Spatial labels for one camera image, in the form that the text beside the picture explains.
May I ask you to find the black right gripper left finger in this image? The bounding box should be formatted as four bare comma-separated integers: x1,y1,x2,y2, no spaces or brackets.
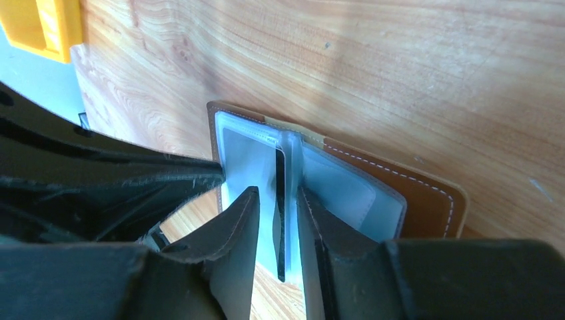
1,187,260,319

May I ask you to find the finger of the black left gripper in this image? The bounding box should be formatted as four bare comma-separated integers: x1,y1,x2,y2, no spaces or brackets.
1,85,225,243

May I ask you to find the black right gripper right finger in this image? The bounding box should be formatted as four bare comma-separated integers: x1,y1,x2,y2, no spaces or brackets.
297,188,564,319

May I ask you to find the brown leather card holder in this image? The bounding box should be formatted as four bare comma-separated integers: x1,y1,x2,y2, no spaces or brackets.
207,101,468,284

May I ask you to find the yellow plastic bin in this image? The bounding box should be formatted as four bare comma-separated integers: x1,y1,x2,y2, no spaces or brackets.
1,0,83,63

